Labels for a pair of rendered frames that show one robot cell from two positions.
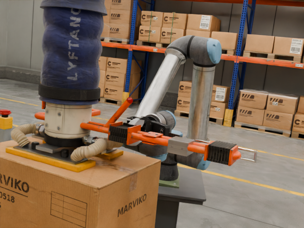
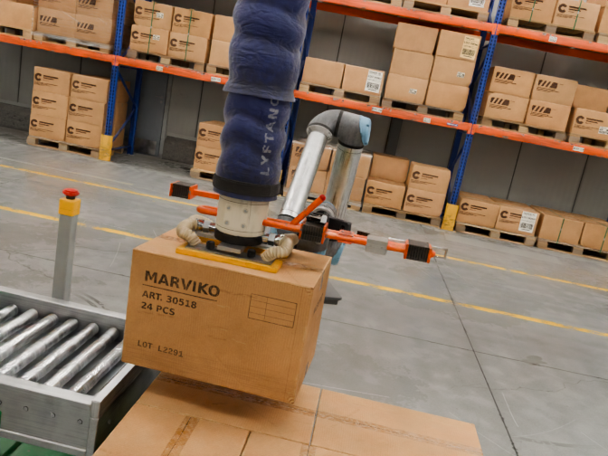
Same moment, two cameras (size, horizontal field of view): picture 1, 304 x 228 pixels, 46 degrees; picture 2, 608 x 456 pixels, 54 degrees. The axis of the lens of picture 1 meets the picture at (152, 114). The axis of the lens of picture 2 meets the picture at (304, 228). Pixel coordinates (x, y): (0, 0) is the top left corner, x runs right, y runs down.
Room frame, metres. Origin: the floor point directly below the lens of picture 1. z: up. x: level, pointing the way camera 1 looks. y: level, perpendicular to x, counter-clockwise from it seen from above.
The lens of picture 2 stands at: (-0.61, 0.78, 1.65)
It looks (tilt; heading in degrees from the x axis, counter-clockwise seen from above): 13 degrees down; 340
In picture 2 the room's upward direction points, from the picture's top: 11 degrees clockwise
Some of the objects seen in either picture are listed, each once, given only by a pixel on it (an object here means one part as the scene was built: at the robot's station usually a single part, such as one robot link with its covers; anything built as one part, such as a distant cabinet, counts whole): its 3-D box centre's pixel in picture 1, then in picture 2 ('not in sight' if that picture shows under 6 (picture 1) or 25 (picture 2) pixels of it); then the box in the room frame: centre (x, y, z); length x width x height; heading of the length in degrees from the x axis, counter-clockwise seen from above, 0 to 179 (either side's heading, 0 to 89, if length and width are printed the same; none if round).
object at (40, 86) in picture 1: (70, 91); (246, 183); (1.34, 0.31, 1.31); 0.23 x 0.23 x 0.04
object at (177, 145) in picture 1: (181, 145); (376, 244); (1.13, -0.11, 1.20); 0.07 x 0.07 x 0.04; 64
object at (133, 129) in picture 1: (124, 132); (313, 230); (1.23, 0.09, 1.20); 0.10 x 0.08 x 0.06; 154
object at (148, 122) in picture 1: (142, 126); (318, 222); (1.35, 0.03, 1.20); 0.12 x 0.09 x 0.08; 155
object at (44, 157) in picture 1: (49, 152); (230, 252); (1.25, 0.35, 1.09); 0.34 x 0.10 x 0.05; 64
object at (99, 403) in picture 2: not in sight; (138, 362); (1.45, 0.58, 0.58); 0.70 x 0.03 x 0.06; 155
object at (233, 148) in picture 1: (220, 152); (417, 251); (1.07, -0.22, 1.21); 0.08 x 0.07 x 0.05; 64
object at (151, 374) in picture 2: not in sight; (136, 388); (1.45, 0.58, 0.47); 0.70 x 0.03 x 0.15; 155
